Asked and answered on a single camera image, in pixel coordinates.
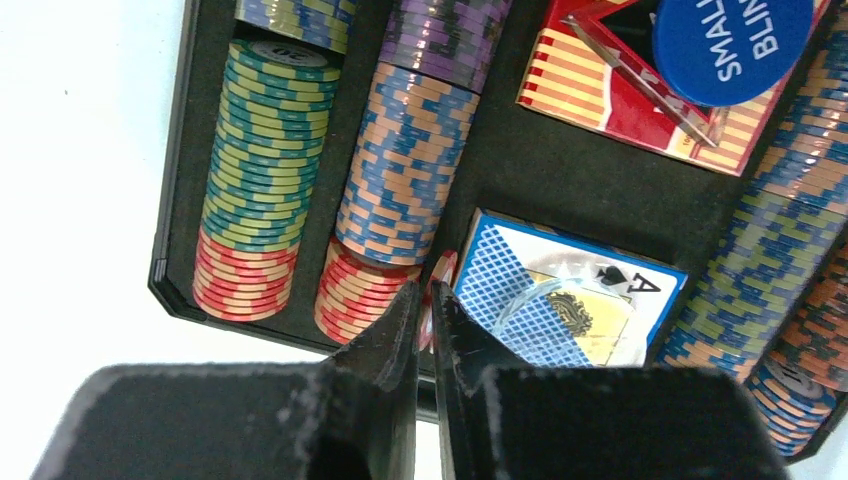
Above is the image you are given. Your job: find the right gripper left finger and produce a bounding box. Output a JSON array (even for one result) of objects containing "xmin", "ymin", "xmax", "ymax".
[{"xmin": 33, "ymin": 283, "xmax": 420, "ymax": 479}]

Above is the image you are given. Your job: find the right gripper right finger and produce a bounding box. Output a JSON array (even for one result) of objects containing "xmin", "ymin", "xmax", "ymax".
[{"xmin": 431, "ymin": 281, "xmax": 788, "ymax": 479}]

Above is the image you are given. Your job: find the clear round plastic disc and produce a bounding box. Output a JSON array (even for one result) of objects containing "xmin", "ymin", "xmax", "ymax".
[{"xmin": 492, "ymin": 277, "xmax": 647, "ymax": 367}]

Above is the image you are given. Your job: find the red poker chip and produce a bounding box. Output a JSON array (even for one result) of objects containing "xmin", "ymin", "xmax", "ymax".
[{"xmin": 417, "ymin": 248, "xmax": 460, "ymax": 354}]

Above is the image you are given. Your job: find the black poker set case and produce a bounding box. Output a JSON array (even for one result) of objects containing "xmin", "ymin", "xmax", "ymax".
[{"xmin": 148, "ymin": 0, "xmax": 848, "ymax": 465}]

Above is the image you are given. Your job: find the red Texas Hold'em card deck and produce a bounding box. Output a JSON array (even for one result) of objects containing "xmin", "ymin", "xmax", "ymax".
[{"xmin": 517, "ymin": 1, "xmax": 830, "ymax": 176}]

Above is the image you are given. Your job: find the blue round dealer button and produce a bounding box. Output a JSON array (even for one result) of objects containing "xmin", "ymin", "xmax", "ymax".
[{"xmin": 653, "ymin": 0, "xmax": 815, "ymax": 107}]

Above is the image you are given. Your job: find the black triangular all-in button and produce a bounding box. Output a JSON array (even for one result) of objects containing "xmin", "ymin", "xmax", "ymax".
[{"xmin": 563, "ymin": 1, "xmax": 730, "ymax": 147}]

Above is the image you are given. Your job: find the blue card deck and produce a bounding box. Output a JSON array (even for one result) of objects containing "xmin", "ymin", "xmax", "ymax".
[{"xmin": 453, "ymin": 209, "xmax": 687, "ymax": 367}]

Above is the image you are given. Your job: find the dark orange chip stack row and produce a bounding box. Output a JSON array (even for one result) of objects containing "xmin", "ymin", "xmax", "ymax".
[{"xmin": 744, "ymin": 244, "xmax": 847, "ymax": 457}]

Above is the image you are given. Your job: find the blue orange chip stack row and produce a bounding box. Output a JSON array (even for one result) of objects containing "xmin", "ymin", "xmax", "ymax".
[{"xmin": 656, "ymin": 8, "xmax": 847, "ymax": 380}]

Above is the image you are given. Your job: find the green chip stack row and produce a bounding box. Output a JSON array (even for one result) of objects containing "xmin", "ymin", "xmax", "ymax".
[{"xmin": 192, "ymin": 1, "xmax": 357, "ymax": 322}]

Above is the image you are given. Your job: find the purple chip stack row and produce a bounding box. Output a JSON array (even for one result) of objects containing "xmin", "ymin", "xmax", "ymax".
[{"xmin": 314, "ymin": 0, "xmax": 511, "ymax": 344}]

